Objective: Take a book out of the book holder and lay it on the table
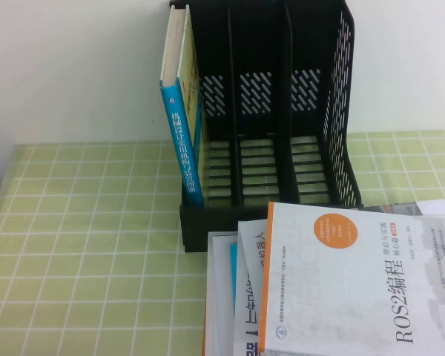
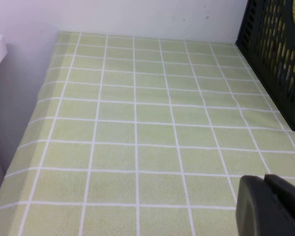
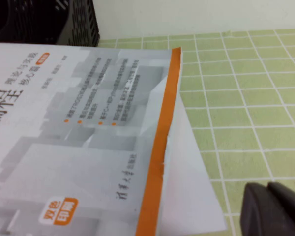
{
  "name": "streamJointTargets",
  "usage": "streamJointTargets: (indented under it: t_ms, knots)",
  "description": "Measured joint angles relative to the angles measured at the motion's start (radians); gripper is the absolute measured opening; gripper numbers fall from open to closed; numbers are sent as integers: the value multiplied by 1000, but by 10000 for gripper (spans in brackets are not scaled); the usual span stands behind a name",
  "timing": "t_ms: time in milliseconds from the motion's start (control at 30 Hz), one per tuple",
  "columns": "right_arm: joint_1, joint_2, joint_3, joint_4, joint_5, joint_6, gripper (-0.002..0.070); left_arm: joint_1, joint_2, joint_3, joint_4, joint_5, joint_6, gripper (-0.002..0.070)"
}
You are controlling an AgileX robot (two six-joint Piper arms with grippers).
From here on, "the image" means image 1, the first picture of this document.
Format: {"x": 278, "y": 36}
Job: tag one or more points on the green checked tablecloth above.
{"x": 78, "y": 241}

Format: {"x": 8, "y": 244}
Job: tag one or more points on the yellow hardcover book blue spine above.
{"x": 178, "y": 148}

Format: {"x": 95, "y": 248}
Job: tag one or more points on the white orange ROS2 book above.
{"x": 356, "y": 278}

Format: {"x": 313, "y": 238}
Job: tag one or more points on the black plastic book holder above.
{"x": 259, "y": 44}

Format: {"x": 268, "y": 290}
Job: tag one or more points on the white book blue patch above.
{"x": 219, "y": 289}

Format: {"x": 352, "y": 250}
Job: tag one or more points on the grey white paperback book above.
{"x": 393, "y": 211}

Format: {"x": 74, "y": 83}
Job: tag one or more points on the white book red lettering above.
{"x": 250, "y": 296}

